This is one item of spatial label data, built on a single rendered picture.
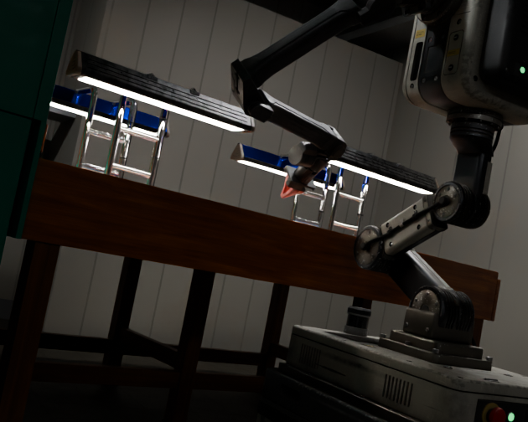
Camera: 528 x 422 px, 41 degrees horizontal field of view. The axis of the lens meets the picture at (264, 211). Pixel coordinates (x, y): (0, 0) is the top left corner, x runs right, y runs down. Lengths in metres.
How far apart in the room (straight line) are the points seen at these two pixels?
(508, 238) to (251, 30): 1.94
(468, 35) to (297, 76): 2.81
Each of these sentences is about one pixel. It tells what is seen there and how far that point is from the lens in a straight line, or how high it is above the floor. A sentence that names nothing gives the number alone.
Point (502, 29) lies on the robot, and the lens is 1.77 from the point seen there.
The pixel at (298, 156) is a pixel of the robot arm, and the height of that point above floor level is 0.95.
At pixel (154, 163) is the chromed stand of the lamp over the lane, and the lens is 2.30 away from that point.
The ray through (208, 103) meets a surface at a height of 1.09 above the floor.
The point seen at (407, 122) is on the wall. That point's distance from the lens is 4.79.
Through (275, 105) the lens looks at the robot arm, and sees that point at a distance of 1.80.
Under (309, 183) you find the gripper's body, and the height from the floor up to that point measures 0.89.
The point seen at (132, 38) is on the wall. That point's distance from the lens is 4.08.
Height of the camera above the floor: 0.63
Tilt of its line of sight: 4 degrees up
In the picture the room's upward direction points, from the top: 11 degrees clockwise
